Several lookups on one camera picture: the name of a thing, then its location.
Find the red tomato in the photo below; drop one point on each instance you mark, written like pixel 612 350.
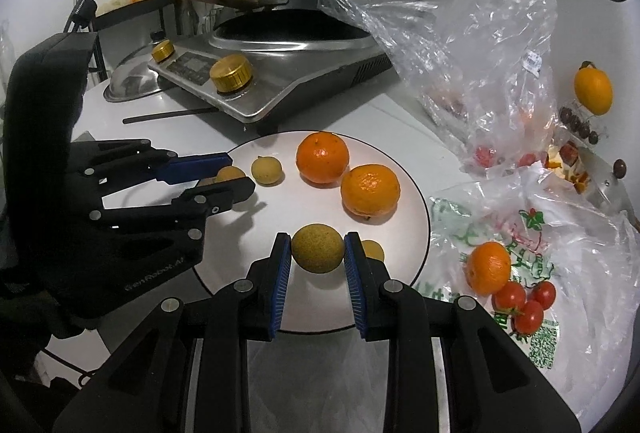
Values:
pixel 544 293
pixel 529 318
pixel 510 299

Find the steel induction cooker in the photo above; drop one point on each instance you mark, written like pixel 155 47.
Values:
pixel 289 73

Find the black chopstick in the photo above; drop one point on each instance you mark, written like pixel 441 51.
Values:
pixel 167 115

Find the black wok with wooden handle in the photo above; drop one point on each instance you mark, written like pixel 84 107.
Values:
pixel 270 21

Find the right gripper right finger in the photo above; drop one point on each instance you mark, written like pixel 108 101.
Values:
pixel 491 384

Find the small steel saucepan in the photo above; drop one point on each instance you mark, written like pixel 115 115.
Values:
pixel 606 190

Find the large orange with leaf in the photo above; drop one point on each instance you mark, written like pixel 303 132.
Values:
pixel 593 89

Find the yellow longan fruit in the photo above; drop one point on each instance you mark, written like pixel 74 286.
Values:
pixel 267 170
pixel 227 173
pixel 318 248
pixel 373 250

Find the printed plastic bag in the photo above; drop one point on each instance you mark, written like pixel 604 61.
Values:
pixel 552 234

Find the black wire rack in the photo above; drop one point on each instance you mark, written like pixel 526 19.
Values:
pixel 83 16

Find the clear plastic bag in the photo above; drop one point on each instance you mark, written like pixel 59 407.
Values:
pixel 479 68

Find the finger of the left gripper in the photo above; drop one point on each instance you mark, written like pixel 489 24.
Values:
pixel 195 162
pixel 235 195

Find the orange peel scraps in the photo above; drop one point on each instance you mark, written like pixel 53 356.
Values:
pixel 564 161

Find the mandarin orange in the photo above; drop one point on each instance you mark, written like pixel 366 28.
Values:
pixel 370 191
pixel 488 268
pixel 322 158

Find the clear box of dates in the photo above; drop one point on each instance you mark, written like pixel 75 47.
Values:
pixel 582 125

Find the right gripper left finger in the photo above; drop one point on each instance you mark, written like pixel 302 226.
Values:
pixel 184 368

